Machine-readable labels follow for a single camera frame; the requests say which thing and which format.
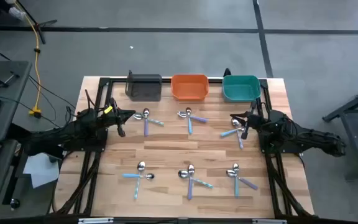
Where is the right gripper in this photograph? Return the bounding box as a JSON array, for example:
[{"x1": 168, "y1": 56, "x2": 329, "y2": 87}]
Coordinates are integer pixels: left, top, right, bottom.
[{"x1": 230, "y1": 101, "x2": 264, "y2": 140}]

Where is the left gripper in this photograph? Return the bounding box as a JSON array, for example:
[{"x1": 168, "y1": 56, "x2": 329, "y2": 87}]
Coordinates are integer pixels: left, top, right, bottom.
[{"x1": 98, "y1": 98, "x2": 136, "y2": 138}]

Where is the grey plastic bin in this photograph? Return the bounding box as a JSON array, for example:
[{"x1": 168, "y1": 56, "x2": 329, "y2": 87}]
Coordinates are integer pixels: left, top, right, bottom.
[{"x1": 125, "y1": 73, "x2": 163, "y2": 102}]

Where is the teal plastic bin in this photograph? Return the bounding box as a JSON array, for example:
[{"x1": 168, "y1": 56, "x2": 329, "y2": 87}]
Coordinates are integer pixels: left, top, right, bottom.
[{"x1": 222, "y1": 75, "x2": 262, "y2": 103}]

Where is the orange plastic bin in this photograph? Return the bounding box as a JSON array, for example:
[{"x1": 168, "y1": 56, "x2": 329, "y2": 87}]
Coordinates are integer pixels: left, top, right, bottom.
[{"x1": 170, "y1": 73, "x2": 210, "y2": 102}]

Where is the white paper sheet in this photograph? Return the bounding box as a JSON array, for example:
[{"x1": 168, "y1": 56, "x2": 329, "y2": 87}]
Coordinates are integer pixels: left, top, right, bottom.
[{"x1": 22, "y1": 152, "x2": 60, "y2": 189}]

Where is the grey desk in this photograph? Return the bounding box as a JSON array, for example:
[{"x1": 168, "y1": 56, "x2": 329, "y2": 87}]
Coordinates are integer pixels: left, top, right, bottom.
[{"x1": 0, "y1": 60, "x2": 33, "y2": 220}]

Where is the dark grey side table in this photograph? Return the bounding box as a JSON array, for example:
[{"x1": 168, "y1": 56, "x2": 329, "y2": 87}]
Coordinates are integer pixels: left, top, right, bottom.
[{"x1": 321, "y1": 80, "x2": 358, "y2": 181}]

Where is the black tripod stand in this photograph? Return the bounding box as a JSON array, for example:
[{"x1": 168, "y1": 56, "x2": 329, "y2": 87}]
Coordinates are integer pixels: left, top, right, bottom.
[{"x1": 11, "y1": 0, "x2": 58, "y2": 45}]

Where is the person's foot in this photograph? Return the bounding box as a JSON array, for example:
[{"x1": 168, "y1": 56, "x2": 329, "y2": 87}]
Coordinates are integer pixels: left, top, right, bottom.
[{"x1": 8, "y1": 6, "x2": 27, "y2": 21}]

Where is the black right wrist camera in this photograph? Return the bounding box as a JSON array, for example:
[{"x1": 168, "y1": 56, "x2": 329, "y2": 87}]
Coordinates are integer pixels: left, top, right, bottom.
[{"x1": 247, "y1": 114, "x2": 262, "y2": 129}]

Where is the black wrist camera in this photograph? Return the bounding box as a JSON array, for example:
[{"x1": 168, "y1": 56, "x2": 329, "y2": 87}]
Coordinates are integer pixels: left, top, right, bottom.
[
  {"x1": 102, "y1": 106, "x2": 118, "y2": 123},
  {"x1": 247, "y1": 114, "x2": 262, "y2": 129}
]

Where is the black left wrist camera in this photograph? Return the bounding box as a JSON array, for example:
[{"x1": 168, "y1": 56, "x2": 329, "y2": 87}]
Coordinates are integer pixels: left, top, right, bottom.
[{"x1": 102, "y1": 106, "x2": 118, "y2": 123}]

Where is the black aluminium table frame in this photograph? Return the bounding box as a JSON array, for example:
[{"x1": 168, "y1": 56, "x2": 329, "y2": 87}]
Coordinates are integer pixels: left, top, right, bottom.
[{"x1": 47, "y1": 67, "x2": 315, "y2": 218}]

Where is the yellow cable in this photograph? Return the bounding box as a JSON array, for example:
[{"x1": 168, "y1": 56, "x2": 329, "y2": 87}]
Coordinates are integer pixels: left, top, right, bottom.
[{"x1": 13, "y1": 0, "x2": 43, "y2": 119}]

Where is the silver metal bracket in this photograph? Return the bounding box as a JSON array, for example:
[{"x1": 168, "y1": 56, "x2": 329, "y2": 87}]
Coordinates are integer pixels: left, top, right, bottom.
[
  {"x1": 252, "y1": 218, "x2": 287, "y2": 224},
  {"x1": 78, "y1": 217, "x2": 115, "y2": 224}
]

